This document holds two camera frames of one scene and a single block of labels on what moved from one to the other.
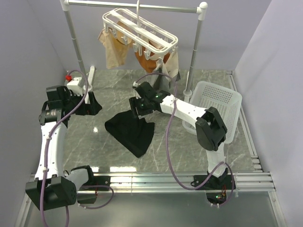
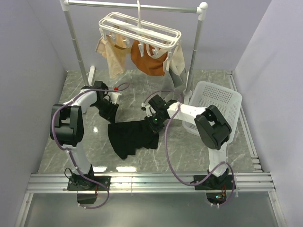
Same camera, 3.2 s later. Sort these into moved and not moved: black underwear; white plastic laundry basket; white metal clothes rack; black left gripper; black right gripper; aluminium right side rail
Moved: black underwear; black right gripper; black left gripper
Not moved: aluminium right side rail; white metal clothes rack; white plastic laundry basket
